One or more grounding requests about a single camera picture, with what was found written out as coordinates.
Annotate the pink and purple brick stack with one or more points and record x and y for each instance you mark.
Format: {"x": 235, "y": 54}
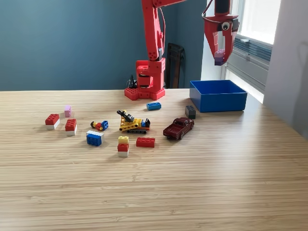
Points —
{"x": 219, "y": 59}

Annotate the yellow red white brick stack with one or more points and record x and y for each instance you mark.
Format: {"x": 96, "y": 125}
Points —
{"x": 123, "y": 146}

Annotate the small pink brick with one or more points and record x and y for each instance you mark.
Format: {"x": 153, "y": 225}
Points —
{"x": 68, "y": 111}

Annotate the blue plastic bin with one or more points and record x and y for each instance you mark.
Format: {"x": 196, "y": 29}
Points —
{"x": 221, "y": 103}

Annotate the grey pleated window blind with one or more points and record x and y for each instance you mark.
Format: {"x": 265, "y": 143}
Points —
{"x": 260, "y": 50}

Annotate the dark folded chair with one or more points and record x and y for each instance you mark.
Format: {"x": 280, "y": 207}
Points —
{"x": 174, "y": 62}

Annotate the dark grey brick stack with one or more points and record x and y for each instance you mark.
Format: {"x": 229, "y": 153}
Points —
{"x": 190, "y": 113}

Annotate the flat blue brick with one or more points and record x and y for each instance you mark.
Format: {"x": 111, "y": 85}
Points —
{"x": 154, "y": 106}

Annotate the dark red toy car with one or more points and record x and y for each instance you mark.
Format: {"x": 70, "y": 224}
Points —
{"x": 176, "y": 130}

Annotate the small yellow toy digger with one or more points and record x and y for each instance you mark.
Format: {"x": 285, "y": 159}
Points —
{"x": 131, "y": 124}

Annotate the red long brick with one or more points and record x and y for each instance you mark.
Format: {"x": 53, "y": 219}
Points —
{"x": 145, "y": 143}

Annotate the toy figure red blue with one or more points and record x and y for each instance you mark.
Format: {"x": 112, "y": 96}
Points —
{"x": 99, "y": 126}

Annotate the blue and white brick stack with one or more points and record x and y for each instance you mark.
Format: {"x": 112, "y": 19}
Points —
{"x": 93, "y": 139}

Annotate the red and white brick stack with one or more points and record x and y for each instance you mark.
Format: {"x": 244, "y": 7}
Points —
{"x": 51, "y": 120}
{"x": 70, "y": 125}

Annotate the white window frame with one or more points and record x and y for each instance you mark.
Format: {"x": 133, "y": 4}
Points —
{"x": 243, "y": 14}

